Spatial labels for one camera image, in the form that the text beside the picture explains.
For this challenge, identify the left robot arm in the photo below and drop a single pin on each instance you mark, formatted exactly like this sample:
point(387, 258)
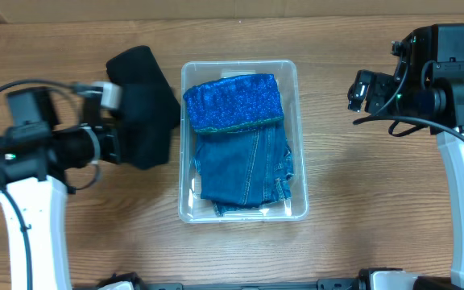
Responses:
point(34, 158)

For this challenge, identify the blue jeans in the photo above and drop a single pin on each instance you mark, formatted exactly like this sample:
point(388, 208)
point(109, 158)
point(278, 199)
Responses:
point(244, 170)

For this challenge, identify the black rolled cloth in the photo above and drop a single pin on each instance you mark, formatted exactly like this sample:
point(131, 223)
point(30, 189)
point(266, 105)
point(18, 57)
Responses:
point(135, 66)

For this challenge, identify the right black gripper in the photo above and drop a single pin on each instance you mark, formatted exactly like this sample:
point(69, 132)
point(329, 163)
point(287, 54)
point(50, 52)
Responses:
point(366, 97)

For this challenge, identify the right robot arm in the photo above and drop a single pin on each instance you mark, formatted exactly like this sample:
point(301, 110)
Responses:
point(425, 91)

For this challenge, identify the black cloth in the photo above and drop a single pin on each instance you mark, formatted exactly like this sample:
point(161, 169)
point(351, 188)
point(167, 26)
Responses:
point(135, 66)
point(147, 115)

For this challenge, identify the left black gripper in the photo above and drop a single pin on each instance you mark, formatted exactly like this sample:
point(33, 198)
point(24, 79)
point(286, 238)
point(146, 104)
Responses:
point(111, 143)

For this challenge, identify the clear plastic container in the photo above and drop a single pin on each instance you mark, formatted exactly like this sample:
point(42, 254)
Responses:
point(193, 209)

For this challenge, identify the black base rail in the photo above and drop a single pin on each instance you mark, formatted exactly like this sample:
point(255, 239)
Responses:
point(133, 281)

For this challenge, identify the sparkly blue cloth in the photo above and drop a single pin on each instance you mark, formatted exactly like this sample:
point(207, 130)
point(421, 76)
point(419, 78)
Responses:
point(234, 104)

